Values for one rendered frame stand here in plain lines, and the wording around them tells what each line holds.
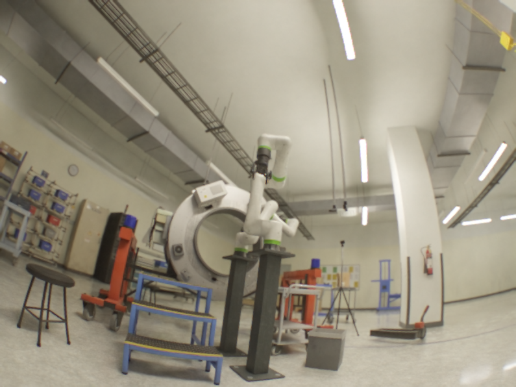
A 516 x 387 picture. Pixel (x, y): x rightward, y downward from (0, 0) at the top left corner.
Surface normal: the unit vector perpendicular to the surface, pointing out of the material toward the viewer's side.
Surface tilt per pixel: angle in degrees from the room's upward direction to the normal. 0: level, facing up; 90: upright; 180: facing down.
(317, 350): 90
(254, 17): 180
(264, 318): 90
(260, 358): 90
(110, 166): 90
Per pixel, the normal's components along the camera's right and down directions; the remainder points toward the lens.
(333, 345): -0.47, -0.42
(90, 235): 0.90, -0.04
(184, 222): 0.44, -0.33
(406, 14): -0.11, 0.90
